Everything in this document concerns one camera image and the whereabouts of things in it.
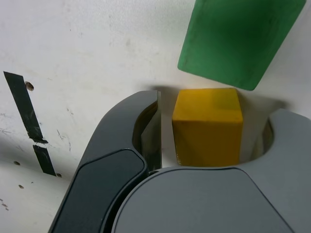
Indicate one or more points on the grey curved gripper right jaw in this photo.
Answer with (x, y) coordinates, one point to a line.
(206, 201)

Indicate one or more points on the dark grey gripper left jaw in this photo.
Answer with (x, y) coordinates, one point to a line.
(109, 150)

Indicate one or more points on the yellow cube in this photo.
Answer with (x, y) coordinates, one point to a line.
(206, 126)

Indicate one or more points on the green cube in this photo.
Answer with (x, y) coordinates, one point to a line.
(230, 43)

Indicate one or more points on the black tape strip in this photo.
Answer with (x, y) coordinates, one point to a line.
(24, 104)

